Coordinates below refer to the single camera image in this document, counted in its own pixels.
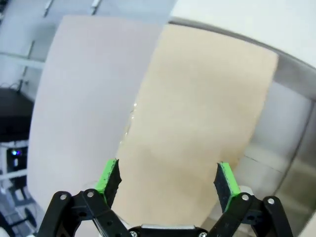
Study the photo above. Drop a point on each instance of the brown table cover sheet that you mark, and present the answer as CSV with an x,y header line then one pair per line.
x,y
185,111

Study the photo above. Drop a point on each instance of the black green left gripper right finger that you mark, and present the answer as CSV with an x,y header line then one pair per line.
x,y
228,187

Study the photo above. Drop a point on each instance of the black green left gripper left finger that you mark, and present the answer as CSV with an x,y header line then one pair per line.
x,y
103,187

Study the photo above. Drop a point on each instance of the black electronic device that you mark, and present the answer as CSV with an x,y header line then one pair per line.
x,y
12,113

